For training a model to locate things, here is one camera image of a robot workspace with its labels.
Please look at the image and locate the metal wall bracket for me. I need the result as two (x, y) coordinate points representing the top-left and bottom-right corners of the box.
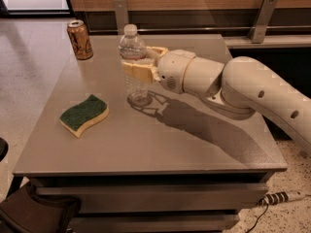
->
(113, 0), (129, 35)
(248, 0), (278, 44)

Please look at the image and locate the green and yellow sponge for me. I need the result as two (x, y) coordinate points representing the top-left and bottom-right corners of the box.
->
(59, 94), (109, 138)

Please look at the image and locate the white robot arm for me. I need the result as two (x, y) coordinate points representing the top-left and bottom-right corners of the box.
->
(121, 47), (311, 153)

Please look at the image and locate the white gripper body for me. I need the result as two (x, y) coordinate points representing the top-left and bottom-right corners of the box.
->
(157, 50), (196, 94)

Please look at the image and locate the upper grey drawer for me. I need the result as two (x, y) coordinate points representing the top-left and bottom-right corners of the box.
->
(37, 183), (267, 214)

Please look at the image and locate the black cable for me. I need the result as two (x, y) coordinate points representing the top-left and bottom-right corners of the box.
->
(245, 204), (270, 233)

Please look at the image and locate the left metal wall bracket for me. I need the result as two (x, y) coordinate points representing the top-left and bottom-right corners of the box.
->
(113, 0), (129, 35)

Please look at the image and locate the grey metal table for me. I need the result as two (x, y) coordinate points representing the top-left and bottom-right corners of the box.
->
(14, 36), (287, 218)

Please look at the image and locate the brown soda can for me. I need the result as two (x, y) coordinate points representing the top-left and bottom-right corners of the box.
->
(67, 19), (93, 60)

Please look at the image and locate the lower grey drawer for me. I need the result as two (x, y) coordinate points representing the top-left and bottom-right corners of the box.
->
(69, 214), (239, 233)

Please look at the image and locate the dark brown chair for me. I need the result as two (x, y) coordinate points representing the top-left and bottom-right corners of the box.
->
(0, 177), (81, 233)

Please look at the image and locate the metal rail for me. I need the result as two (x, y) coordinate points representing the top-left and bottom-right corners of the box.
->
(87, 24), (311, 35)

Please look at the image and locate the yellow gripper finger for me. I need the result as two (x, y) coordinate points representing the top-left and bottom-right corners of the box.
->
(147, 46), (169, 61)
(121, 58), (160, 83)

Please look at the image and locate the clear plastic water bottle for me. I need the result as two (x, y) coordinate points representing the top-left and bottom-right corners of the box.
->
(119, 24), (149, 107)

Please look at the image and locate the grey drawer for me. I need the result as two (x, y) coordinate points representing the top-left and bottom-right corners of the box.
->
(37, 183), (267, 214)
(69, 214), (239, 233)

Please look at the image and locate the right metal wall bracket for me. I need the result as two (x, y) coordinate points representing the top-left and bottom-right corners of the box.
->
(248, 0), (278, 44)

